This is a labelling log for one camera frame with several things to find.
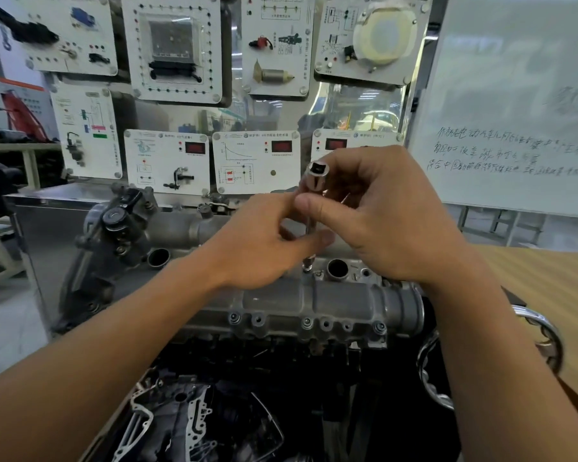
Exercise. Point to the clear cased control module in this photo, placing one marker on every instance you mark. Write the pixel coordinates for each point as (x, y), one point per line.
(171, 38)

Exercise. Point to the chrome handwheel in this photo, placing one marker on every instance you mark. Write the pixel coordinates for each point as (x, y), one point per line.
(544, 331)

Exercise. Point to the white panel brass filter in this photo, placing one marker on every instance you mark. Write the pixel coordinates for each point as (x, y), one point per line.
(289, 19)

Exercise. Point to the white panel green red labels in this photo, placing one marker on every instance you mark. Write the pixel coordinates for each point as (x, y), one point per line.
(108, 158)

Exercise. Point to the red hoist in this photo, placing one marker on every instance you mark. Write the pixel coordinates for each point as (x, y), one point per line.
(21, 115)

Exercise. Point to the white panel yellow disc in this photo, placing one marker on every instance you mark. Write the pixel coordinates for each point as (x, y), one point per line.
(327, 19)

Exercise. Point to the white panel control module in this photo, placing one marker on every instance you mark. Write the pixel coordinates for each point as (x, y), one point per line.
(135, 67)

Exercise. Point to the engine on beige stand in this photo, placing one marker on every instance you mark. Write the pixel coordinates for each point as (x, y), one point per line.
(0, 254)

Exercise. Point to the white panel black lever sensor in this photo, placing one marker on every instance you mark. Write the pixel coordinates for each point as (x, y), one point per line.
(154, 158)

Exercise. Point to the grey metal engine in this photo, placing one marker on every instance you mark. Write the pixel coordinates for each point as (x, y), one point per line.
(356, 298)

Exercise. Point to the black engine on trolley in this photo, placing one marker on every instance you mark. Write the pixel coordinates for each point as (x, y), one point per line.
(0, 182)

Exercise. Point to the large whiteboard on stand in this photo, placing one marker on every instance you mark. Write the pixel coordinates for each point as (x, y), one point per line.
(510, 67)

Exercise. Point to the silver socket extension bar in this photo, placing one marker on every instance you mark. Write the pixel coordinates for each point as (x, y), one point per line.
(318, 175)

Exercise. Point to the white panel throttle body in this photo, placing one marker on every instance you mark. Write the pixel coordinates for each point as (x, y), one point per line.
(366, 137)

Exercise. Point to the person's right forearm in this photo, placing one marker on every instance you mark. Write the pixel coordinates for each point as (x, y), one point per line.
(501, 380)

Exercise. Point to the person's right hand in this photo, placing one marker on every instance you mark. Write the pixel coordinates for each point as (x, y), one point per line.
(400, 221)

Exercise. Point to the black accelerator pedal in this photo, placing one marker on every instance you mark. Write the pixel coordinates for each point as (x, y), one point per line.
(24, 28)

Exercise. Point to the yellow blue disc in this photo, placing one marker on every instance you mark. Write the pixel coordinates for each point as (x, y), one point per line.
(385, 33)

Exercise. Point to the white panel curve graph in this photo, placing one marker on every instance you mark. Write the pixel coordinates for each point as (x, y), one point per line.
(265, 163)

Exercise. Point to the white sensor training panel board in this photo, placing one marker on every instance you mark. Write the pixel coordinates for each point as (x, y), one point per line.
(33, 245)

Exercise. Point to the person's left hand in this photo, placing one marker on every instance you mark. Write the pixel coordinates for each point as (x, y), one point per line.
(255, 250)

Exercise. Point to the person's left forearm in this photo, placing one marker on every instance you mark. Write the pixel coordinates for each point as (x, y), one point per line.
(77, 380)

